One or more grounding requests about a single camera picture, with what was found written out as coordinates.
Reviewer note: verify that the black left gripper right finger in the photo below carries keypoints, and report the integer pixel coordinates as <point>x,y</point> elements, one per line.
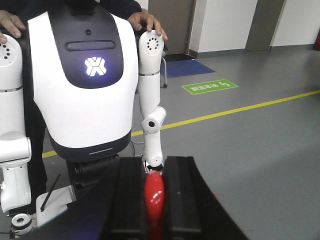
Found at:
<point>191,211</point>

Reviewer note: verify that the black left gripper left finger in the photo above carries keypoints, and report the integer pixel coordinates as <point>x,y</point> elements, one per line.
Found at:
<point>114,208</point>

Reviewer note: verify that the red cherry tomato bunch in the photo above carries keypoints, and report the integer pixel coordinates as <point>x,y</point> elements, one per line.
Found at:
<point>154,196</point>

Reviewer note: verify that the white humanoid robot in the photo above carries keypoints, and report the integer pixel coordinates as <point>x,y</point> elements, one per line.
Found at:
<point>68,182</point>

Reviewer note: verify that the brown door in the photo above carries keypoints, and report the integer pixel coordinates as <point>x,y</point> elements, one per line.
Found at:
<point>176,18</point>

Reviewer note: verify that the person in dark clothes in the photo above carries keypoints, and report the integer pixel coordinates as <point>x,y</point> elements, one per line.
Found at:
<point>73,67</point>

